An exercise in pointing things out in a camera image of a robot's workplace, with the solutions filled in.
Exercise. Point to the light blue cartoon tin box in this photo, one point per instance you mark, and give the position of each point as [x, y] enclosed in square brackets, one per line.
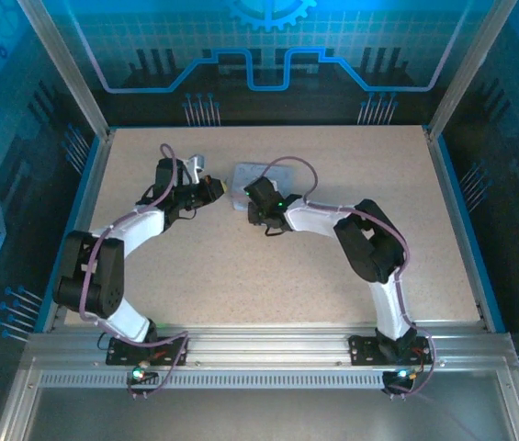
[240, 174]

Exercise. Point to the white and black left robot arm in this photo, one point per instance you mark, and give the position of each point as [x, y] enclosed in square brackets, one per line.
[112, 229]

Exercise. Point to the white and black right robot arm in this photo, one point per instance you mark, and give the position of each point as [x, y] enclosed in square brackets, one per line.
[314, 216]

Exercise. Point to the black controller board with LEDs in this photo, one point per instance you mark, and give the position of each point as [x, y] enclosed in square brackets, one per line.
[142, 376]
[399, 377]

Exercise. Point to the aluminium table side rail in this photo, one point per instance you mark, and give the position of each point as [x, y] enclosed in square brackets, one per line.
[465, 229]
[80, 220]

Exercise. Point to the aluminium mounting rail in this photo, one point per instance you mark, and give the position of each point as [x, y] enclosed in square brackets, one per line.
[268, 347]

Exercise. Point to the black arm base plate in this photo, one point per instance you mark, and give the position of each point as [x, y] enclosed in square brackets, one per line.
[362, 351]
[121, 351]

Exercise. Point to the aluminium frame post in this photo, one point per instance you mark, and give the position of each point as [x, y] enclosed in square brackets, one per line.
[470, 69]
[64, 69]

